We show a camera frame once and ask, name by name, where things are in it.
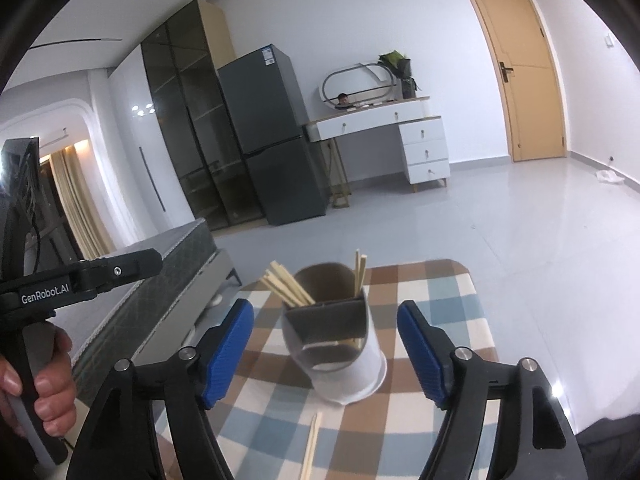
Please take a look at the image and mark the single pale wooden chopstick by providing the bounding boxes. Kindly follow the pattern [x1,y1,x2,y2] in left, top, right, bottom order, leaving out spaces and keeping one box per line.
[259,261,314,308]

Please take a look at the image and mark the person's left hand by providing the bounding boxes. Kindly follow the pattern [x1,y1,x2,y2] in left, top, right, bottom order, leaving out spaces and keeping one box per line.
[1,327,77,438]

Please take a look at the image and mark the grey quilted sofa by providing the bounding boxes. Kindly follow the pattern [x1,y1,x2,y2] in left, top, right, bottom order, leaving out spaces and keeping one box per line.
[54,219,239,406]

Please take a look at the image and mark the checkered blue brown rug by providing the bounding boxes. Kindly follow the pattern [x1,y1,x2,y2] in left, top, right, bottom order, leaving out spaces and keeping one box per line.
[207,259,497,479]

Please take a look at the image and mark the pale chopstick in bundle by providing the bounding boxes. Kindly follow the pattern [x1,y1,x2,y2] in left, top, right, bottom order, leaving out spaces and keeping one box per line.
[299,412,322,480]

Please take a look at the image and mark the white grey utensil holder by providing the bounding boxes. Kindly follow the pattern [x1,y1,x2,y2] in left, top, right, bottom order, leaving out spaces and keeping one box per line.
[281,263,387,406]

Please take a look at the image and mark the dark glass cabinet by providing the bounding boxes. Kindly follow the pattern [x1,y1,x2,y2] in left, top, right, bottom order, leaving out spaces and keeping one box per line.
[141,0,264,231]

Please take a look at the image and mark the dark grey refrigerator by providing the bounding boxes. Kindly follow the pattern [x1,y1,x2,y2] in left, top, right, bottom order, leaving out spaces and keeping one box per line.
[218,44,330,226]

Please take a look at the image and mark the white vanity desk with drawers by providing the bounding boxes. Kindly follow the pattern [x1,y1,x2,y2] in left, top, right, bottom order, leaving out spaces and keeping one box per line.
[306,98,451,192]

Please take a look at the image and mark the yellow wooden door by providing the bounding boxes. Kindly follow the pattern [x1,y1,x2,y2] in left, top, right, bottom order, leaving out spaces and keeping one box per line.
[471,0,566,162]

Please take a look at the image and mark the oval desk mirror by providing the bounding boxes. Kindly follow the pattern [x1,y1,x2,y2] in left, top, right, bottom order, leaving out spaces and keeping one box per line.
[319,62,399,110]

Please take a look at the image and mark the dark plant on desk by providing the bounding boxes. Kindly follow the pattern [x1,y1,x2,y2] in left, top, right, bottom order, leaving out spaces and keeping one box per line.
[378,50,418,99]

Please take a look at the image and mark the gold metal stool frame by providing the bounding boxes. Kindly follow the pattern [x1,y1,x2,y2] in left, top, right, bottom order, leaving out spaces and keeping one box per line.
[326,139,352,209]

